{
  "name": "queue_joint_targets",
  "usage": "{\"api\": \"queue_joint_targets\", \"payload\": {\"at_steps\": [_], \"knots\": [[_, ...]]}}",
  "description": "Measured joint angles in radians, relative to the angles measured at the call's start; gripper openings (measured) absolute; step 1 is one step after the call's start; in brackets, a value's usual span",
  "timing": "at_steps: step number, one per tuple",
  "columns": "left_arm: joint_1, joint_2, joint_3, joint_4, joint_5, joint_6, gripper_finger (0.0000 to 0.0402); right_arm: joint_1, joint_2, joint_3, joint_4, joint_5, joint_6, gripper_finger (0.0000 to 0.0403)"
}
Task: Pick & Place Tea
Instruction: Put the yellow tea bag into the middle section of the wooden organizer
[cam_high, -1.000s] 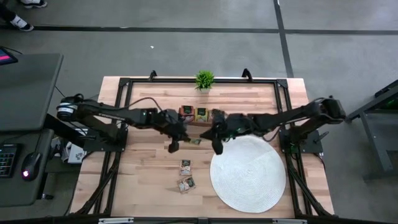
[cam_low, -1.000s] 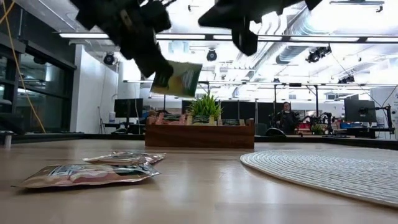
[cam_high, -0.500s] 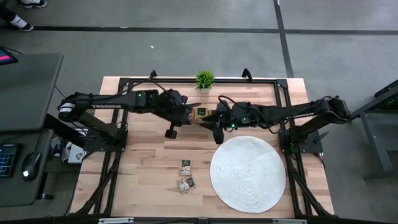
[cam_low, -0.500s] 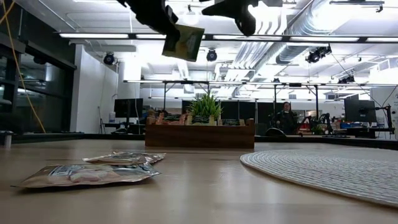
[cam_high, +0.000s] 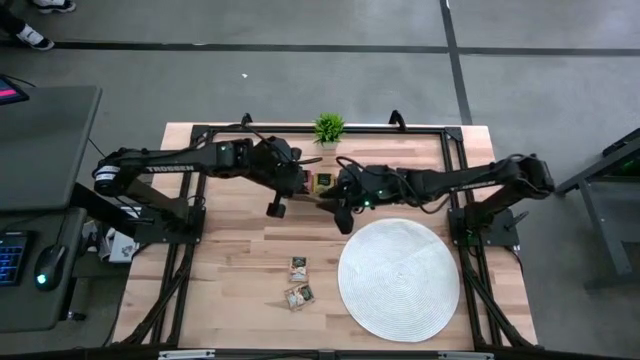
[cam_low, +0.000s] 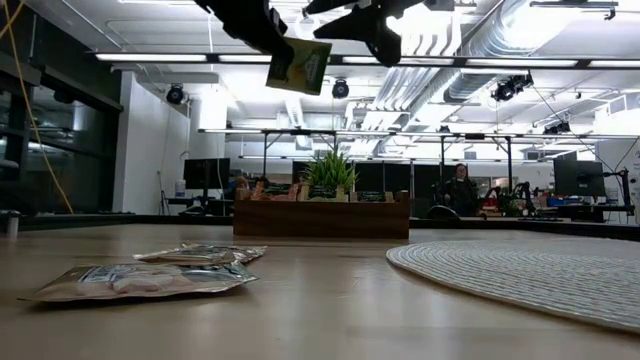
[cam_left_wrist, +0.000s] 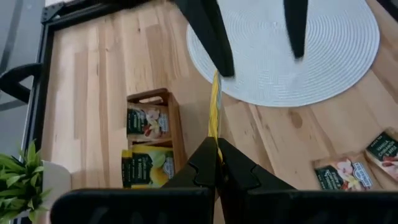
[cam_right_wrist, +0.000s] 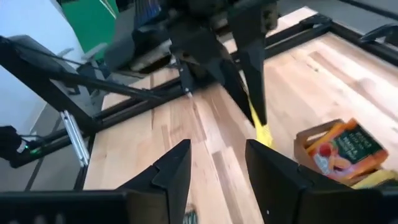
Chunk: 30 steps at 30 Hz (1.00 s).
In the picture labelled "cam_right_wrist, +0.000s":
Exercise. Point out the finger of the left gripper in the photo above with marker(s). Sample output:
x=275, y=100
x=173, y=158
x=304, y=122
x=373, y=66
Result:
x=217, y=65
x=253, y=62

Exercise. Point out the silver metal bracket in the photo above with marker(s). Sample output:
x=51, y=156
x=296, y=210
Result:
x=76, y=140

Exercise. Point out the wooden three-compartment tea box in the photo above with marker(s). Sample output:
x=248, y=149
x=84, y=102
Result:
x=300, y=146

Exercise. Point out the green panel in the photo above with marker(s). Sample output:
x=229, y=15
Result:
x=90, y=25

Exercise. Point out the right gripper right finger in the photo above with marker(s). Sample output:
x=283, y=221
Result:
x=311, y=208

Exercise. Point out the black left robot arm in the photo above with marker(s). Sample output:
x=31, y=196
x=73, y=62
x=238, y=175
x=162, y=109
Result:
x=149, y=40

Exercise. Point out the peach passion fruit tea sachet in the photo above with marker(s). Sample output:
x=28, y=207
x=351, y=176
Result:
x=342, y=155

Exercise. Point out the black device with green lights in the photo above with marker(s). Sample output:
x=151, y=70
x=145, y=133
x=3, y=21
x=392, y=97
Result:
x=11, y=146

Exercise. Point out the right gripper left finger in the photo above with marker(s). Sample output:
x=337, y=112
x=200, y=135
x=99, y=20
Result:
x=109, y=208

